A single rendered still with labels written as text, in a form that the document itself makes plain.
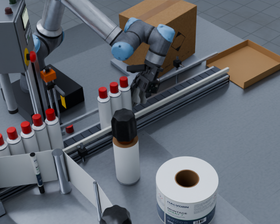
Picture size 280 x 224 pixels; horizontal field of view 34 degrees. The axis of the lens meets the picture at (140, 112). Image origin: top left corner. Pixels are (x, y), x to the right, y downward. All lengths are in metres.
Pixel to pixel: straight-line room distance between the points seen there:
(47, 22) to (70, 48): 0.52
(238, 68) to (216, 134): 0.51
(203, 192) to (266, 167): 0.44
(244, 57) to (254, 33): 1.94
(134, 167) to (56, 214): 0.31
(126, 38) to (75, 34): 0.96
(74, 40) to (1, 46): 1.13
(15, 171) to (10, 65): 0.37
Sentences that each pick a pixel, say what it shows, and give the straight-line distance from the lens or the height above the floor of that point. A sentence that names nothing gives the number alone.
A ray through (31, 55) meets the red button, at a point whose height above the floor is 1.34.
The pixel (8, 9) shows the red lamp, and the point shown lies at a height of 1.49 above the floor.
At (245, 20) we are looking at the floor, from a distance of 4.56.
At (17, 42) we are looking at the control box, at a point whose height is 1.40.
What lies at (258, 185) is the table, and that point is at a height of 0.83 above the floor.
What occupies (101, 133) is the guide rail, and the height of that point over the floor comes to 0.91.
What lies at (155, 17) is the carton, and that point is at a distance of 2.17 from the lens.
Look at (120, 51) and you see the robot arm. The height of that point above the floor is 1.22.
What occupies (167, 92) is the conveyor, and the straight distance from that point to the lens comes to 2.07.
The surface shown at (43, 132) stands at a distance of 1.71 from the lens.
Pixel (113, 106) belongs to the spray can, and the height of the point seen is 0.99.
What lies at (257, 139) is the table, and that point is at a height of 0.83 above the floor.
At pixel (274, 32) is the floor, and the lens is 4.41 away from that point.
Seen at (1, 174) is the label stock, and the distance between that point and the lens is 1.66.
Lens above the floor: 2.13
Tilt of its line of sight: 39 degrees down
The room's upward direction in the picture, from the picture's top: 3 degrees counter-clockwise
